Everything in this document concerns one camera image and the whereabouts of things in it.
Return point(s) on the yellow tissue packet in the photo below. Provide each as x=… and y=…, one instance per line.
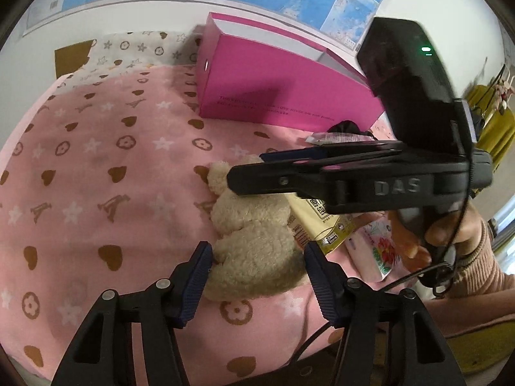
x=318, y=227

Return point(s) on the person's right hand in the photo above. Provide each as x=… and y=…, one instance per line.
x=454, y=229

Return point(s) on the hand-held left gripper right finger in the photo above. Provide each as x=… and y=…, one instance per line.
x=318, y=279

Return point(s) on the pink floral tissue packet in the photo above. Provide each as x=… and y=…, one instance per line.
x=372, y=245

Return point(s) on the brown board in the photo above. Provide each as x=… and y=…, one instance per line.
x=70, y=58

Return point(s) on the yellow green cushion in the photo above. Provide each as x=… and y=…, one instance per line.
x=483, y=350

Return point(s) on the pink printed blanket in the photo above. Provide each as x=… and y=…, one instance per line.
x=100, y=189

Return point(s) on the small hanging plush toy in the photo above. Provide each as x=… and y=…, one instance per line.
x=505, y=88

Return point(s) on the yellow hanging garment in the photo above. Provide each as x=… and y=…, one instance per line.
x=495, y=132

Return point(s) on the pink cardboard box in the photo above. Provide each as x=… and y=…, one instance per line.
x=281, y=84

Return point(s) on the white printed pillow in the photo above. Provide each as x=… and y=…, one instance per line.
x=136, y=50

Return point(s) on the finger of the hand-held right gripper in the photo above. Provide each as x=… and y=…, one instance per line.
x=277, y=179
x=322, y=152

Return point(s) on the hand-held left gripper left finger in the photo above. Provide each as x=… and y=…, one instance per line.
x=196, y=285

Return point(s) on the black hair scrunchie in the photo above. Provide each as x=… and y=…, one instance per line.
x=346, y=126

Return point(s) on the person's right forearm pink sleeve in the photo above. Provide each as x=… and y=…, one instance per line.
x=483, y=273

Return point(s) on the beige teddy bear plush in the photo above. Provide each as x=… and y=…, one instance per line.
x=249, y=245

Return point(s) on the small pink white packet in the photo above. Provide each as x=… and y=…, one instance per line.
x=334, y=137

